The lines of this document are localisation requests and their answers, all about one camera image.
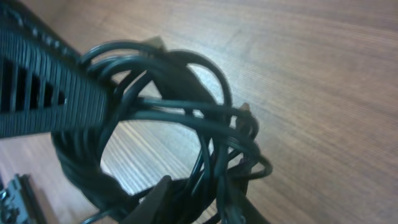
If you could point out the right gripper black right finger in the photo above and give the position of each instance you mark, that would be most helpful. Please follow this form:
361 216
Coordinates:
161 205

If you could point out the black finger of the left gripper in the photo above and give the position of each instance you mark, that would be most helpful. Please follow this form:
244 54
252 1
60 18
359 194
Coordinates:
184 84

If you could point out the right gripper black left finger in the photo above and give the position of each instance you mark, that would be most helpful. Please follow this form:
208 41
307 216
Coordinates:
43 86

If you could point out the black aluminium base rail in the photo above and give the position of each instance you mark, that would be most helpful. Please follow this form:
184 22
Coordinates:
19 205

